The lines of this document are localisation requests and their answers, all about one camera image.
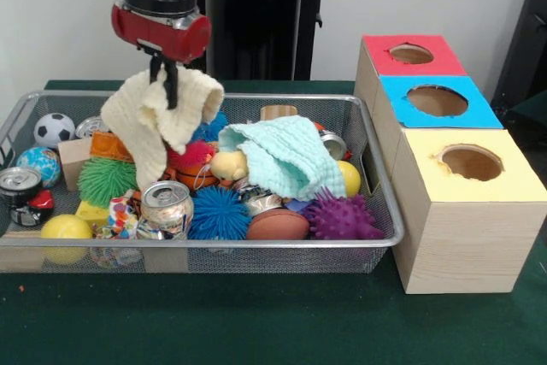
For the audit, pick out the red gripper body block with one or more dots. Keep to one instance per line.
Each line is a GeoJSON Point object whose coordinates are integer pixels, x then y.
{"type": "Point", "coordinates": [162, 33]}

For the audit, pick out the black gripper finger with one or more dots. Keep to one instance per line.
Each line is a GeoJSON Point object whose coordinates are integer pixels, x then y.
{"type": "Point", "coordinates": [155, 68]}
{"type": "Point", "coordinates": [172, 87]}

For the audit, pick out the cream knitted cloth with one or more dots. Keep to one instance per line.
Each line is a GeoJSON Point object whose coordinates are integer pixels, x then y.
{"type": "Point", "coordinates": [141, 125]}

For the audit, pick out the mint green cloth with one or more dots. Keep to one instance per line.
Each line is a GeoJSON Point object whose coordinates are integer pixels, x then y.
{"type": "Point", "coordinates": [290, 147]}

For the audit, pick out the wooden box with three holes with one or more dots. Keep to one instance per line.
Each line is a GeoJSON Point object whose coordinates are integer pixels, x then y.
{"type": "Point", "coordinates": [461, 245]}

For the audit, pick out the green rubber koosh ball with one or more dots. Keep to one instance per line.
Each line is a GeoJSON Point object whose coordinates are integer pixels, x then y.
{"type": "Point", "coordinates": [107, 181]}

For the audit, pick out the small soccer ball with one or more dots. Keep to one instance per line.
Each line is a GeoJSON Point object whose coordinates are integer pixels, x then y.
{"type": "Point", "coordinates": [54, 131]}

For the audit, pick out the dented white soda can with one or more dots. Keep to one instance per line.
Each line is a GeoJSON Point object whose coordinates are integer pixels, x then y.
{"type": "Point", "coordinates": [166, 209]}

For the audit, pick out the blue rubber koosh ball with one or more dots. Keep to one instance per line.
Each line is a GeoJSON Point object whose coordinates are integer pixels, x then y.
{"type": "Point", "coordinates": [218, 213]}

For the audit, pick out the multicoloured patterned cloth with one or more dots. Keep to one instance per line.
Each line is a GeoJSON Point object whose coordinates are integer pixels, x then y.
{"type": "Point", "coordinates": [121, 217]}

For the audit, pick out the globe print ball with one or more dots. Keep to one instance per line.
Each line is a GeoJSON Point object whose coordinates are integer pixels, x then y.
{"type": "Point", "coordinates": [40, 166]}

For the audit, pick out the brown toy football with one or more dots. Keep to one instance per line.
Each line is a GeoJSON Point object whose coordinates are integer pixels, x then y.
{"type": "Point", "coordinates": [278, 226]}

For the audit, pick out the yellow ball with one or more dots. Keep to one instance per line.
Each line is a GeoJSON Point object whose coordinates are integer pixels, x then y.
{"type": "Point", "coordinates": [66, 228]}

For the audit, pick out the crushed black red can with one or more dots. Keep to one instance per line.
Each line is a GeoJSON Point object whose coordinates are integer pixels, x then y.
{"type": "Point", "coordinates": [25, 198]}

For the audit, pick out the purple spiky ball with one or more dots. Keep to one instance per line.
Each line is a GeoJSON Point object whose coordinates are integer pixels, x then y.
{"type": "Point", "coordinates": [342, 221]}

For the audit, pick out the dark green table cloth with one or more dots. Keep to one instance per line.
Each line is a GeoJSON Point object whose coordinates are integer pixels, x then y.
{"type": "Point", "coordinates": [527, 110]}
{"type": "Point", "coordinates": [256, 322]}

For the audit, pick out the black stand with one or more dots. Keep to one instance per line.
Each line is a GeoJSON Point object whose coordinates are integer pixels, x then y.
{"type": "Point", "coordinates": [530, 40]}

